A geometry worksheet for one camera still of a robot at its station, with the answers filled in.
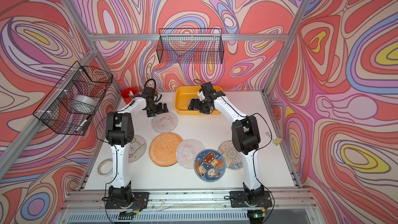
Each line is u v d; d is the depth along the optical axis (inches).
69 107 29.2
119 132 23.9
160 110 37.7
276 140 36.6
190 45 37.7
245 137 21.7
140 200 28.5
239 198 28.8
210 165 33.1
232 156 34.7
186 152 34.9
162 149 35.6
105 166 33.2
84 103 27.2
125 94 40.8
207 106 31.6
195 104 33.6
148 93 34.1
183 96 46.3
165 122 40.3
